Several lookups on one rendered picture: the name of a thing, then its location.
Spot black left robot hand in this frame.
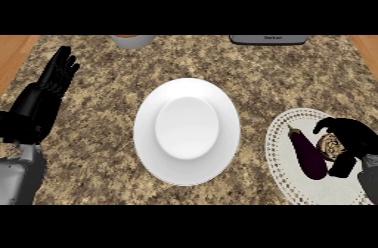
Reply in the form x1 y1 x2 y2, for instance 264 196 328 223
0 45 81 146

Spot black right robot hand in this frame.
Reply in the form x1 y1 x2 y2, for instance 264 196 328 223
312 117 378 179

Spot brown swirl cupcake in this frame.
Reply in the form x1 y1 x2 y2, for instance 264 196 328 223
316 133 345 161

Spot white lace placemat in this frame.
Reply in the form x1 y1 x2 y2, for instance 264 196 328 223
266 107 376 206

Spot white oval plate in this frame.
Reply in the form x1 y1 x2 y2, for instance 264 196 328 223
133 77 242 187

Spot purple eggplant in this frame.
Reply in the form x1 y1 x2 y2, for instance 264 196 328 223
286 125 329 181

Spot grey cup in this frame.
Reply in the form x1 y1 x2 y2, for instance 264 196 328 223
108 34 156 50

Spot grey appliance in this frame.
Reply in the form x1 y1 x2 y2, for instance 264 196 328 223
229 34 310 46

